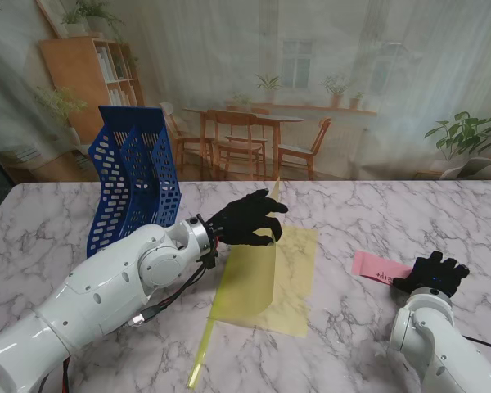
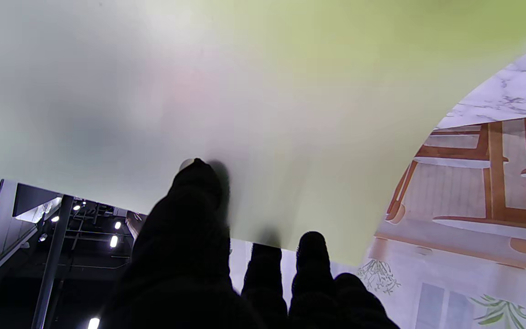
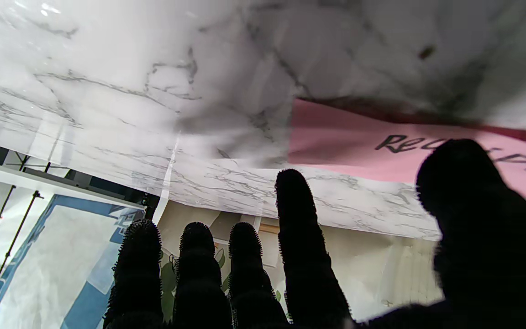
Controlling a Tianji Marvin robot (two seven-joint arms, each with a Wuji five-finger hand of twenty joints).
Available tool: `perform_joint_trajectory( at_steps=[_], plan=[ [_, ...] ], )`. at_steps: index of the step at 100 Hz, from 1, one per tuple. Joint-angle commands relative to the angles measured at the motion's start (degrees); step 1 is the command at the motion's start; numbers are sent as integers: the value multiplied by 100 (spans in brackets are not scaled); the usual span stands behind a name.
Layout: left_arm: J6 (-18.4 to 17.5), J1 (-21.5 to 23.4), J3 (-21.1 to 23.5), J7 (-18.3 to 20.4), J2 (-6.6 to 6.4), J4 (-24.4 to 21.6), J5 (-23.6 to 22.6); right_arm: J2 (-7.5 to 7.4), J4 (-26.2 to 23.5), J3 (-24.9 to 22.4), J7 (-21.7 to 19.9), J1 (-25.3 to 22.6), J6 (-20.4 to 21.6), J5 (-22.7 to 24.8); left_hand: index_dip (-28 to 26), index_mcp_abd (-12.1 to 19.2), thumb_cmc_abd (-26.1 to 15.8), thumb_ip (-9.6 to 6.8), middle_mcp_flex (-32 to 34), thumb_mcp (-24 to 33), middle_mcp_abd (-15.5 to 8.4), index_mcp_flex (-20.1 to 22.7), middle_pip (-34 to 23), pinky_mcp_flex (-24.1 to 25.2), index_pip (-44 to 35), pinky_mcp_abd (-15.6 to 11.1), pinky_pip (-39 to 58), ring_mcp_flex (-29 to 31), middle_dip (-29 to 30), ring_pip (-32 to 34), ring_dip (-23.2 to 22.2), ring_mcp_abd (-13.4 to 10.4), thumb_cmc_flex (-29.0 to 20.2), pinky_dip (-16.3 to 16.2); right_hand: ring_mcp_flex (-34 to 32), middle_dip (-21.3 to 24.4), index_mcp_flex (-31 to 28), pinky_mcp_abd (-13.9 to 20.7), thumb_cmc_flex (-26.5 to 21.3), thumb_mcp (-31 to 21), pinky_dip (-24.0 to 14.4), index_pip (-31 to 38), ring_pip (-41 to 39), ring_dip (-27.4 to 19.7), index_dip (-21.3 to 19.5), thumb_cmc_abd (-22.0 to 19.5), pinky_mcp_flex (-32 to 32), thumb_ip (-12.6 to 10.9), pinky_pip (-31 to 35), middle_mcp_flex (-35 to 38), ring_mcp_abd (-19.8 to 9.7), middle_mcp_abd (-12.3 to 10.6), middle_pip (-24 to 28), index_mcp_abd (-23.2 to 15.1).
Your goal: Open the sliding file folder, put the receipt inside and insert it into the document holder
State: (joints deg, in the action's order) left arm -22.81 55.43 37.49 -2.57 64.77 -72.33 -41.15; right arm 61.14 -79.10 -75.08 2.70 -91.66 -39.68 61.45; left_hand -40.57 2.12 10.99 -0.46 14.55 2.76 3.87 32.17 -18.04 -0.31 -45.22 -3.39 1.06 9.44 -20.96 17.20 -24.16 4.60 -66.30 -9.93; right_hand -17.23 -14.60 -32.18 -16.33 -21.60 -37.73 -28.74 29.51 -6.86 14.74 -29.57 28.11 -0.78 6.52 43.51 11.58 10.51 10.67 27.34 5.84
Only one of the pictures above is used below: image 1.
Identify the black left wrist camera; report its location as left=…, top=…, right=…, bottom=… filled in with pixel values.
left=196, top=248, right=220, bottom=271

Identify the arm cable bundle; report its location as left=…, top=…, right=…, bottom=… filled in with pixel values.
left=40, top=241, right=220, bottom=393
left=462, top=334, right=491, bottom=354

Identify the printed room scene backdrop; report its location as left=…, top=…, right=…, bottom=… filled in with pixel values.
left=0, top=0, right=491, bottom=183

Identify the pink paper receipt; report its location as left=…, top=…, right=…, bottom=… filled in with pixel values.
left=350, top=250, right=414, bottom=286

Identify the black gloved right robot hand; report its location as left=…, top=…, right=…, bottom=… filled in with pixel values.
left=392, top=250, right=471, bottom=298

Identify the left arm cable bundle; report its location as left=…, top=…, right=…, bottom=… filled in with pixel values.
left=40, top=241, right=220, bottom=393

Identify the blue perforated plastic file rack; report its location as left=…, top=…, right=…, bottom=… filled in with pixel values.
left=85, top=105, right=182, bottom=260

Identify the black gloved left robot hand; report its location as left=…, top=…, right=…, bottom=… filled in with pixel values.
left=206, top=188, right=290, bottom=248

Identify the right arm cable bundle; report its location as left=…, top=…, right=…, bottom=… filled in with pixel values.
left=462, top=334, right=491, bottom=354

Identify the yellow-green translucent file folder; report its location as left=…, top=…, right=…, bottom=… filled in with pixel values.
left=206, top=178, right=318, bottom=339

